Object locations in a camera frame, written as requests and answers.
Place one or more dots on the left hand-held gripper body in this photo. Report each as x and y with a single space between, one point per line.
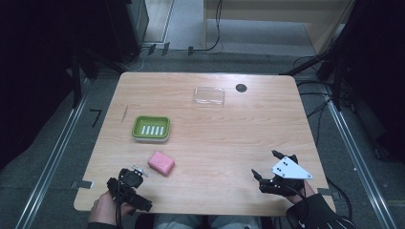
129 182

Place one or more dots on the metal floor rail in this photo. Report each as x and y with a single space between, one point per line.
359 165
54 159

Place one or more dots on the light wooden furniture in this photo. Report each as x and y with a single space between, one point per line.
270 8

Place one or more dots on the person's legs in jeans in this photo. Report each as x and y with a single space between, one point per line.
207 222

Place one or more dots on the grey tape strip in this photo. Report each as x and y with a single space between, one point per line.
324 191
82 184

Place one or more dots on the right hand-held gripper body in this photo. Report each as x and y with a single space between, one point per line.
288 170

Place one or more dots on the pink soap bar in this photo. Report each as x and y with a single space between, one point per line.
161 163

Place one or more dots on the clear plastic lid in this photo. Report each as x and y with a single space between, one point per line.
208 96

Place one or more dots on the person's right hand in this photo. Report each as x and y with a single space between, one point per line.
302 194

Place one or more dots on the person's left hand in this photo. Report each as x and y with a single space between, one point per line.
103 210

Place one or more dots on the green soap dish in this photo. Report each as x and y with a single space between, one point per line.
151 128

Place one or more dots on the dark cabinet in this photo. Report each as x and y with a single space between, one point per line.
129 28

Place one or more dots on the black stand leg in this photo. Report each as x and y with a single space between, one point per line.
307 63

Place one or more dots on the black round table grommet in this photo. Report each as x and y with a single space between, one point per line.
241 88

